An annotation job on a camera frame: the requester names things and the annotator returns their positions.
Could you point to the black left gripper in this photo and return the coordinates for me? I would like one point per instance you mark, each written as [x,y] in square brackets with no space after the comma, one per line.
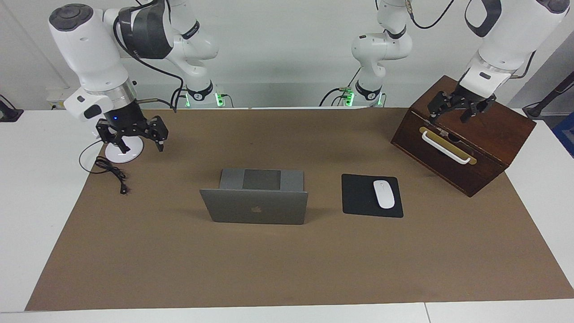
[466,99]

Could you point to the black mouse pad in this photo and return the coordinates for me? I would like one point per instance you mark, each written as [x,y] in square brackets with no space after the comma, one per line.
[358,197]

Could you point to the dark brown wooden box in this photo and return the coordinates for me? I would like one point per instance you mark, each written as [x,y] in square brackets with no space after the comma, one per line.
[493,134]

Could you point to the black clamp mount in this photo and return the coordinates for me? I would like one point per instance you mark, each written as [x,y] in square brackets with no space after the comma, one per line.
[9,114]

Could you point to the brown table mat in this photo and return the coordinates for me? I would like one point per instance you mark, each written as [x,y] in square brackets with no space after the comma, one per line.
[287,260]

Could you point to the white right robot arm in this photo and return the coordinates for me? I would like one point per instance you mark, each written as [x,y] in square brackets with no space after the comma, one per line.
[89,49]

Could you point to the silver laptop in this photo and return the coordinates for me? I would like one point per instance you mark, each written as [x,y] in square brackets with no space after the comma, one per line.
[255,204]

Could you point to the blue crate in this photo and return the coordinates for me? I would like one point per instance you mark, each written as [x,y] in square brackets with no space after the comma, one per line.
[566,134]

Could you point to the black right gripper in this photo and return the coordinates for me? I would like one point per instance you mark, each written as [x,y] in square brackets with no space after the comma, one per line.
[125,117]

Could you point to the black stand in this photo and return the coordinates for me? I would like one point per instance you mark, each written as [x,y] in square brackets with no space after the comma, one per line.
[549,98]

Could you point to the white desk lamp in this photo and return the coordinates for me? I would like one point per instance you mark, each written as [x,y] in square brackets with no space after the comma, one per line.
[132,150]

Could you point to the white power strip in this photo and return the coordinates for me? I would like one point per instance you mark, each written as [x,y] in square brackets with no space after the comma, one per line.
[56,96]

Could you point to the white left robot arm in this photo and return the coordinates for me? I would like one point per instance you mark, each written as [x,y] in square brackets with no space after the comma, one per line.
[506,40]

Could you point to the white computer mouse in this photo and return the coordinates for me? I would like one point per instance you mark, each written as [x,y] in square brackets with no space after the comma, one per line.
[384,194]

